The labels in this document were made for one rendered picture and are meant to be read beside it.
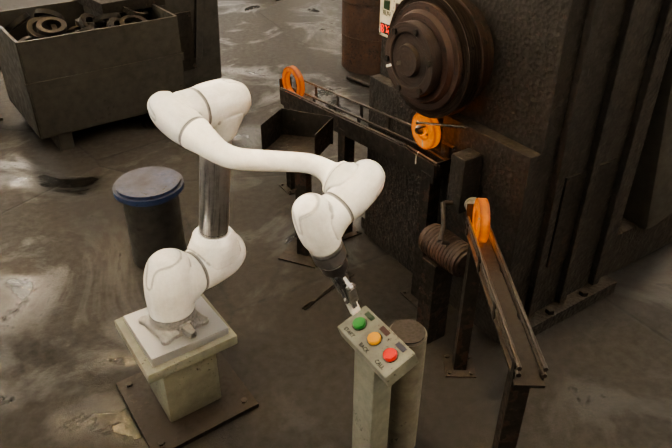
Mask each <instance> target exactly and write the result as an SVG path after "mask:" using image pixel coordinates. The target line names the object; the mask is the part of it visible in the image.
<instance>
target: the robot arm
mask: <svg viewBox="0 0 672 448"><path fill-rule="evenodd" d="M250 107H251V95H250V92H249V90H248V88H247V87H246V86H245V85H244V84H243V83H240V82H238V81H234V80H232V79H216V80H211V81H207V82H203V83H200V84H197V85H195V86H193V87H191V88H188V89H185V90H181V91H176V92H174V93H172V92H170V91H159V92H156V93H155V94H153V95H152V96H151V97H150V98H149V100H148V103H147V109H148V112H149V116H150V118H151V119H152V121H153V123H154V124H155V125H156V127H157V128H158V129H159V130H160V131H161V132H162V133H163V134H165V135H166V136H167V137H168V138H170V139H171V140H172V141H174V142H175V143H177V144H179V145H181V146H182V147H184V148H185V149H187V150H190V151H192V152H194V153H196V154H198V155H199V226H198V227H197V228H196V229H195V230H194V231H193V233H192V237H191V239H190V242H189V244H188V247H187V250H186V251H184V252H183V251H181V250H179V249H175V248H166V249H161V250H159V251H157V252H155V253H154V254H153V255H151V256H150V258H149V259H148V261H147V263H146V266H145V269H144V276H143V285H144V294H145V300H146V304H147V308H148V311H149V314H147V315H144V316H141V317H140V318H139V319H138V321H139V324H140V325H143V326H145V327H146V328H147V329H148V330H149V331H150V332H151V333H152V334H154V335H155V336H156V337H157V338H158V339H159V340H160V342H161V344H162V345H163V346H167V345H169V344H171V343H172V342H173V341H174V340H176V339H178V338H180V337H182V336H183V335H184V336H186V337H188V338H190V339H193V338H195V337H196V336H197V332H196V331H195V329H197V328H199V327H201V326H204V325H207V324H208V323H209V318H208V317H206V316H204V315H202V314H201V313H199V312H198V311H197V310H196V309H195V303H194V302H195V301H196V300H197V299H198V298H199V297H200V295H201V294H202V293H203V292H204V291H205V290H207V289H209V288H211V287H213V286H215V285H217V284H218V283H220V282H222V281H223V280H225V279H226V278H228V277H229V276H231V275H232V274H233V273H235V272H236V271H237V270H238V269H239V267H240V266H241V265H242V263H243V261H244V259H245V257H246V247H245V244H244V242H243V240H242V238H241V237H240V236H239V235H238V234H237V233H235V232H234V230H233V229H232V228H231V227H230V226H229V201H230V176H231V169H234V170H242V171H267V172H300V173H307V174H311V175H313V176H315V177H317V178H318V179H319V180H320V181H321V182H322V185H323V187H322V190H323V192H324V193H325V194H324V195H322V196H321V195H319V194H316V193H306V194H303V195H301V196H300V197H298V198H297V199H296V200H295V202H294V203H293V206H292V219H293V223H294V227H295V230H296V232H297V235H298V237H299V239H300V241H301V242H302V244H303V245H304V247H305V248H306V249H307V250H308V251H309V253H310V255H311V256H312V258H313V260H314V263H315V264H316V266H317V267H319V268H320V269H321V271H322V273H323V274H324V275H325V276H326V277H329V278H331V280H332V282H333V283H334V285H335V287H336V289H337V291H338V292H339V293H341V295H342V297H343V298H344V301H345V303H346V305H347V308H348V310H349V312H350V314H352V316H354V315H355V314H356V313H358V312H359V311H360V310H361V309H360V307H359V304H358V302H357V301H358V300H359V298H358V295H357V291H356V284H354V283H350V279H349V277H348V276H349V275H348V272H347V268H348V260H347V258H346V254H347V252H346V249H345V246H344V244H343V241H342V236H343V234H344V232H345V230H346V229H347V227H348V226H349V225H350V224H351V223H352V222H353V221H354V220H355V219H356V218H357V217H359V216H360V215H362V214H363V213H364V212H365V211H366V210H367V209H368V208H369V207H370V206H371V205H372V204H373V202H374V201H375V200H376V199H377V197H378V196H379V195H380V193H381V191H382V190H383V187H384V182H385V173H384V170H383V169H382V167H381V166H380V165H379V164H378V163H377V162H376V161H373V160H371V159H364V160H359V161H358V162H356V163H354V162H352V163H349V162H346V161H341V162H338V163H336V162H333V161H331V160H329V159H326V158H324V157H321V156H318V155H314V154H309V153H301V152H288V151H273V150H258V149H246V148H239V147H236V146H233V145H232V139H233V138H234V137H235V136H236V134H237V132H238V129H239V127H240V124H241V122H242V120H243V117H244V116H245V115H246V114H247V113H248V111H249V109H250Z"/></svg>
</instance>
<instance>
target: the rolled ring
mask: <svg viewBox="0 0 672 448"><path fill-rule="evenodd" d="M291 73H292V74H293V76H294V77H295V80H296V83H297V91H296V94H298V95H300V96H303V95H304V92H305V83H304V79H303V76H302V74H301V72H300V70H299V69H298V68H297V67H296V66H293V65H292V66H287V67H285V68H284V70H283V73H282V82H283V87H284V88H285V89H287V90H290V91H292V92H294V90H293V89H292V87H291V84H290V74H291ZM294 93H295V92H294Z"/></svg>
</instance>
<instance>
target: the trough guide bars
mask: <svg viewBox="0 0 672 448"><path fill-rule="evenodd" d="M466 219H467V221H466V230H465V235H468V231H469V234H470V237H471V241H472V244H473V247H474V250H475V253H476V256H477V259H478V264H477V273H478V272H480V268H481V271H482V274H483V277H484V280H485V283H486V286H487V289H488V292H489V295H490V298H491V301H492V304H493V308H492V315H491V317H492V320H493V319H495V315H496V316H497V320H498V323H499V326H500V329H501V332H502V335H503V338H504V341H505V344H506V347H507V350H508V353H509V356H510V359H511V362H512V367H511V373H510V377H511V381H513V379H515V374H516V377H521V373H520V371H521V370H522V366H521V363H520V361H519V358H518V355H517V352H516V349H515V346H514V343H513V340H512V338H511V335H510V332H509V329H508V326H507V323H506V320H505V317H504V315H503V312H502V309H501V306H500V303H499V300H498V297H497V294H496V292H495V289H494V286H493V283H492V280H491V277H490V274H489V271H488V269H487V266H486V263H485V260H484V257H483V254H482V251H481V248H480V246H479V243H478V240H477V237H476V234H475V231H474V228H473V225H472V222H471V220H470V217H469V216H466ZM489 240H490V242H491V245H492V247H493V250H494V253H495V255H496V258H497V261H498V263H499V266H500V268H499V269H500V272H501V273H502V274H503V276H504V279H505V281H506V284H507V287H508V289H509V292H510V294H511V297H512V300H513V302H514V305H515V307H516V310H517V317H518V320H520V321H521V323H522V326H523V328H524V331H525V334H526V336H527V339H528V341H529V344H530V347H531V349H532V352H533V354H534V357H535V360H536V362H537V365H538V367H539V370H540V373H539V375H540V377H541V380H543V381H544V378H547V374H546V372H547V371H548V367H547V363H546V361H545V358H544V357H543V355H542V352H541V350H540V347H539V345H538V342H537V340H536V337H535V335H534V332H533V330H532V327H531V325H530V322H529V320H528V317H527V315H526V312H525V310H524V307H523V304H522V301H521V300H520V298H519V295H518V293H517V290H516V288H515V285H514V283H513V280H512V278H511V275H510V273H509V270H508V268H507V265H506V263H505V260H504V257H503V255H502V253H501V250H500V248H499V245H498V243H497V240H496V238H495V236H494V233H493V231H492V228H491V226H490V232H489Z"/></svg>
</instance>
